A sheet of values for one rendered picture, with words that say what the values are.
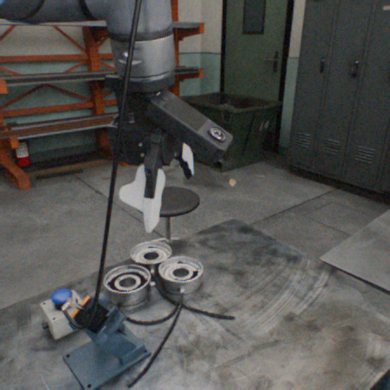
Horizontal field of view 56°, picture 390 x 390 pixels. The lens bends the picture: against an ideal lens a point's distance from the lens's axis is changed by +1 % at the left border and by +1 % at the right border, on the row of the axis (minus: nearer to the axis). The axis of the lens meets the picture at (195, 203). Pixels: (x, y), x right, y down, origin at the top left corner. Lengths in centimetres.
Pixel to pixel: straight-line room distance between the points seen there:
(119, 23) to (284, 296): 66
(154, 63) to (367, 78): 309
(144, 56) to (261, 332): 57
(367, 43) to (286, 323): 291
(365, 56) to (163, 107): 309
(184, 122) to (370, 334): 58
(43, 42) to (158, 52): 415
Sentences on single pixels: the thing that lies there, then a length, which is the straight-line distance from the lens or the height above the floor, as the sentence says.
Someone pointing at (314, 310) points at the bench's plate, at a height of 80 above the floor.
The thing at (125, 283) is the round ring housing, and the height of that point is 81.
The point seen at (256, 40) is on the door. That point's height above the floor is 128.
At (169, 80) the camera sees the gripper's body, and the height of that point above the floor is 129.
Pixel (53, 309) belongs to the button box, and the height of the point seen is 84.
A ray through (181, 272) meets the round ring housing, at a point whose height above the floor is 82.
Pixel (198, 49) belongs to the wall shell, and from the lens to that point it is 562.
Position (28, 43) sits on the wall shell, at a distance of 454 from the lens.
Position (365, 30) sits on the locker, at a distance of 350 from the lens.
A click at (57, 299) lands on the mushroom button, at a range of 79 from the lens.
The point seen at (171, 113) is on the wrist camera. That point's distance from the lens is 46.
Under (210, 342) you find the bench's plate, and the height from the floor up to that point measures 80.
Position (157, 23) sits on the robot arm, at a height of 135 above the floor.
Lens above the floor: 134
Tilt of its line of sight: 25 degrees down
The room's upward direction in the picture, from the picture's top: straight up
